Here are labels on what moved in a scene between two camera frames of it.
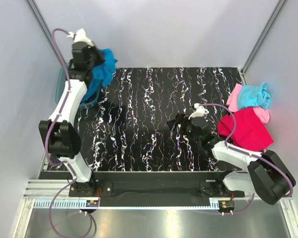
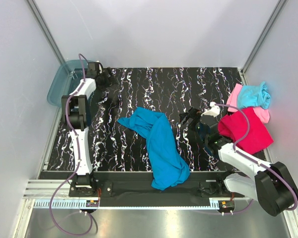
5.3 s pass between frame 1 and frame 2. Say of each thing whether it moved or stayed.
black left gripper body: moved
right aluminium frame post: stayed
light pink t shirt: stayed
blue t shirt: moved
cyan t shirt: stayed
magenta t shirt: stayed
